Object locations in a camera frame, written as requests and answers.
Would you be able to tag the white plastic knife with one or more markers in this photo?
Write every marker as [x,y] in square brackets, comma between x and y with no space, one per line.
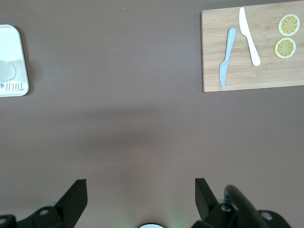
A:
[248,38]

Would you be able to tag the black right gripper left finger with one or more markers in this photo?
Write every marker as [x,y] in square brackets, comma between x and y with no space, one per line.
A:
[64,211]

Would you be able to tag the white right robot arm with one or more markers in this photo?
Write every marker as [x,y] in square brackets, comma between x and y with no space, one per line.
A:
[152,225]

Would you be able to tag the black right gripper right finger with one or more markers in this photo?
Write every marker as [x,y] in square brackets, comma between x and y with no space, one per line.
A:
[209,213]

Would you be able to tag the lemon slice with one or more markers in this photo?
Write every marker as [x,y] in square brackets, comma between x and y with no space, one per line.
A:
[289,25]
[285,48]

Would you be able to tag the white bear print tray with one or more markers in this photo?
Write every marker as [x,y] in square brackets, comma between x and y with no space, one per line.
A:
[12,42]

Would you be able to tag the grey plastic knife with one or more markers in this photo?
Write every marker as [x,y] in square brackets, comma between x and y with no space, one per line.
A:
[226,59]

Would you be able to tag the bamboo cutting board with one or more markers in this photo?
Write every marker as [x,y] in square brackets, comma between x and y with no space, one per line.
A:
[266,73]

